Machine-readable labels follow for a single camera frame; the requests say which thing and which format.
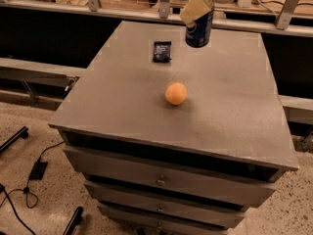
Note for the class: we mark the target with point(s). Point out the blue pepsi can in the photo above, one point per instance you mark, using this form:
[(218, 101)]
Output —
[(198, 34)]

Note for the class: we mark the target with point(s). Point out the dark blue rxbar wrapper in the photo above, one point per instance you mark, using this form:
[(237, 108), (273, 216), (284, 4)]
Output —
[(162, 51)]

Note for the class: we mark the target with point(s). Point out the orange fruit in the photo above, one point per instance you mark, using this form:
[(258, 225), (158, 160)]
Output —
[(176, 94)]

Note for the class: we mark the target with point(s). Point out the grey drawer cabinet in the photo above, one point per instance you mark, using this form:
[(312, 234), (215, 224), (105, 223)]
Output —
[(232, 121)]

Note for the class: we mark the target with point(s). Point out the top grey drawer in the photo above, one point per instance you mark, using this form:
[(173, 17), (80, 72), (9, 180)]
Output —
[(173, 177)]

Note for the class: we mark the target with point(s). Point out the grey drawer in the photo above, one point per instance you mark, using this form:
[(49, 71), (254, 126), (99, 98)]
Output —
[(161, 204), (159, 221), (173, 177)]

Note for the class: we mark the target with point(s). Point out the grey side bench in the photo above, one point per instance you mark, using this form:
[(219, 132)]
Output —
[(40, 85)]

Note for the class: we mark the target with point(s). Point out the middle grey drawer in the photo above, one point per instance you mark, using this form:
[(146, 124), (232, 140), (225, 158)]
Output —
[(161, 204)]

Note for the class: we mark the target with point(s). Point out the bottom grey drawer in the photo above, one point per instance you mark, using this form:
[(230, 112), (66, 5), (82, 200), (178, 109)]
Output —
[(159, 221)]

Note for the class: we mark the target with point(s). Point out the black bar on floor left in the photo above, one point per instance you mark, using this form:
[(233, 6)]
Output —
[(22, 133)]

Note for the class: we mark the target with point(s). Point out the black bar on floor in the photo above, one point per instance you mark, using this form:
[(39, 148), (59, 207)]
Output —
[(22, 133), (74, 221)]

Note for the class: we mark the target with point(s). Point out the black power adapter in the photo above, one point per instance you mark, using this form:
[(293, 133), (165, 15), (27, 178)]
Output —
[(38, 171)]

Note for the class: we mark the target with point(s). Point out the black bar on floor bottom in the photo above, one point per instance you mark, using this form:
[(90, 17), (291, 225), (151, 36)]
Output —
[(74, 221)]

